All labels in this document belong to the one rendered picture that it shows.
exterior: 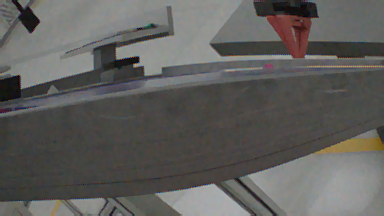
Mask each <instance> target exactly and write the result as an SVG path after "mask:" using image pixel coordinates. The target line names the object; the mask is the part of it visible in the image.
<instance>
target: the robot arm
mask: <svg viewBox="0 0 384 216"><path fill-rule="evenodd" d="M253 7H254V9H255V11H256V16H262V17H267V21H268V22H269V23H270V24H271V26H272V28H273V29H274V30H275V31H276V32H277V35H278V36H279V37H280V38H281V39H282V41H283V43H284V44H285V45H286V47H287V49H288V52H289V53H290V54H291V56H292V59H294V58H299V59H300V58H305V56H306V55H305V53H306V46H307V43H308V38H309V35H310V34H309V33H310V30H311V26H312V25H311V24H312V21H311V19H312V18H319V17H318V9H317V6H316V3H313V2H308V1H303V0H261V1H259V0H258V1H253ZM309 18H311V19H309ZM291 26H292V28H293V29H294V34H295V39H296V44H295V39H294V34H293V31H292V28H291Z"/></svg>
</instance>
